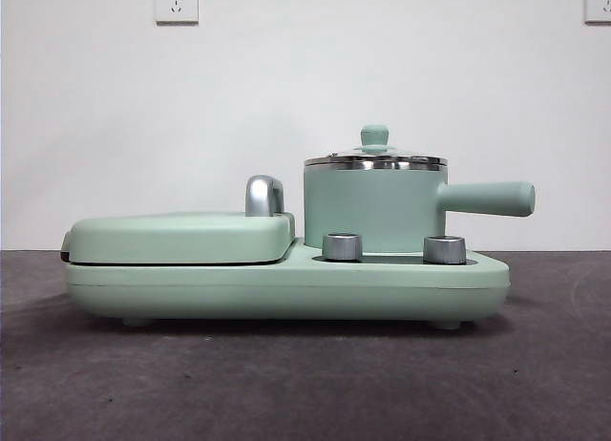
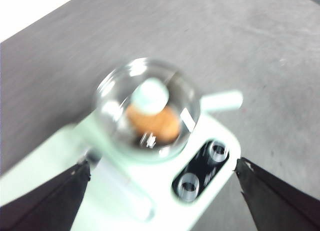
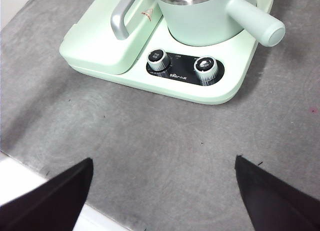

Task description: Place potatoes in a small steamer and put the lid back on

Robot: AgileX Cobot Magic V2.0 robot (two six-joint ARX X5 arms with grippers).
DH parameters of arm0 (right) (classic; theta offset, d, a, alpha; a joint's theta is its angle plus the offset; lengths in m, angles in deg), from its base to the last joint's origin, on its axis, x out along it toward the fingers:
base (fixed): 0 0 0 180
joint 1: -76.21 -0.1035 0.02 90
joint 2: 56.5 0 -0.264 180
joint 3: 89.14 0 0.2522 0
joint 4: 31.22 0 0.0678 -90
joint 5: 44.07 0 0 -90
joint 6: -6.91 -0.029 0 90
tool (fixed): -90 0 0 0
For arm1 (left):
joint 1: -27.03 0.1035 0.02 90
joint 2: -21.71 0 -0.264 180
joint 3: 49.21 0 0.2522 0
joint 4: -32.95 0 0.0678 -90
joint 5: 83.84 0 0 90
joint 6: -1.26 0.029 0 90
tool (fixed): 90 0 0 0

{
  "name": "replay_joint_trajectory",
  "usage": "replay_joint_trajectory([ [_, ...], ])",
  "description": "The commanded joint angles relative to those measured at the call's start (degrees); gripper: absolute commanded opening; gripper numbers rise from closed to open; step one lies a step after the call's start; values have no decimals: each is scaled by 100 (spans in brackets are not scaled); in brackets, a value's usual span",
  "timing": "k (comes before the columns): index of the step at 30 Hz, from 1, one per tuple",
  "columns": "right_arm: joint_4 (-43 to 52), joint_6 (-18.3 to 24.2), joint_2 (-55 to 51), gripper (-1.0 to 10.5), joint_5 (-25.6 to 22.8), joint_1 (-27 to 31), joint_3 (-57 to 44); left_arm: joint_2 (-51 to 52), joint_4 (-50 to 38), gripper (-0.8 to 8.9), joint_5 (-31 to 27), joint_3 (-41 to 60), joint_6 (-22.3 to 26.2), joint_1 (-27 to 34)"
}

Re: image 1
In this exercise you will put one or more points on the mint green breakfast machine base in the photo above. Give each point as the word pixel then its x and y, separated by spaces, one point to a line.
pixel 286 288

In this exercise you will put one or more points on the silver control knob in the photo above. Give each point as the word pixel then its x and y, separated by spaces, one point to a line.
pixel 342 246
pixel 444 250

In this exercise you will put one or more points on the mint green grill cover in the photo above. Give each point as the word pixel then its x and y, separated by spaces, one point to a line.
pixel 167 238

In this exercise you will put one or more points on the white wall socket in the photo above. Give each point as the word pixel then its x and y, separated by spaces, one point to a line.
pixel 599 2
pixel 175 2

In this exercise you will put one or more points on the glass lid with green knob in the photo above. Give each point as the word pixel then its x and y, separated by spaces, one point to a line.
pixel 375 135

